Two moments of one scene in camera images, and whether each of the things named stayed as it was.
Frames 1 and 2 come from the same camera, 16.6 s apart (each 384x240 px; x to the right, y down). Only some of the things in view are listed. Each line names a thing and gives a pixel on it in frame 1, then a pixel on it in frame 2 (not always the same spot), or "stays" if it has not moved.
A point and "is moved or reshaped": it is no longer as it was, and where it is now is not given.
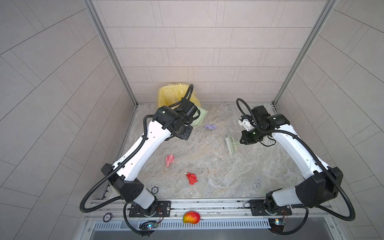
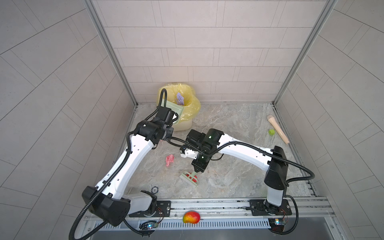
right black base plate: x=258 y=208 stays
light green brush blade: x=231 y=144 is moved or reshaped
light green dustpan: x=203 y=113 is moved or reshaped
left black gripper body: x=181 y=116 → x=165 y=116
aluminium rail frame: x=232 y=219 stays
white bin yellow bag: x=169 y=94 stays
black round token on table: x=154 y=190 stays
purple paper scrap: x=211 y=126 → x=180 y=99
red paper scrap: x=192 y=178 stays
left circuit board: x=148 y=225 stays
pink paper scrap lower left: x=169 y=158 stays
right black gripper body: x=253 y=135 → x=200 y=161
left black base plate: x=163 y=210 stays
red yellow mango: x=191 y=217 stays
